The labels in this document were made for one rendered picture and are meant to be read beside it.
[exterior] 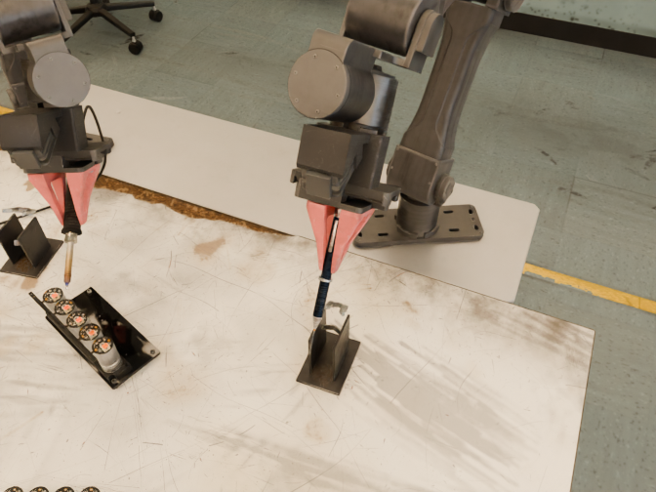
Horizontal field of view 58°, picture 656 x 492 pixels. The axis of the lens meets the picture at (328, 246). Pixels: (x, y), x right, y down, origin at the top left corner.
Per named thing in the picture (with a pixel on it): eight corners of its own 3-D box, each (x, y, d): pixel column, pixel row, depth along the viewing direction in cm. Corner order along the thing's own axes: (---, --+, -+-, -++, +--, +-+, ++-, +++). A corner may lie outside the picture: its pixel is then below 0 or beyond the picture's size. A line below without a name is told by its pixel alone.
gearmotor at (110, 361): (116, 355, 75) (104, 332, 71) (127, 366, 74) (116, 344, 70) (100, 368, 74) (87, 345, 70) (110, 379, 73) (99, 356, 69)
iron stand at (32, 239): (62, 268, 91) (64, 207, 89) (25, 283, 83) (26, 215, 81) (27, 263, 92) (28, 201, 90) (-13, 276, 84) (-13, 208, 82)
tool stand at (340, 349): (352, 375, 79) (371, 298, 76) (332, 407, 70) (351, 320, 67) (312, 362, 80) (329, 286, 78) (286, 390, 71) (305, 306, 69)
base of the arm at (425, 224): (495, 201, 85) (481, 170, 90) (356, 209, 84) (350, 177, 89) (484, 239, 91) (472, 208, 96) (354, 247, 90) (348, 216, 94)
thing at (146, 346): (47, 321, 80) (44, 316, 79) (93, 291, 84) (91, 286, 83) (114, 392, 73) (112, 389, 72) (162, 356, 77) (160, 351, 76)
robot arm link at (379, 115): (365, 139, 54) (383, 61, 53) (312, 126, 57) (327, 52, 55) (393, 142, 60) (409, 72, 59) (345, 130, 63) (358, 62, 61)
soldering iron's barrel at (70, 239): (75, 284, 74) (79, 235, 76) (70, 280, 73) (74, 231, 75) (63, 284, 74) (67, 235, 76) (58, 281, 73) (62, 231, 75)
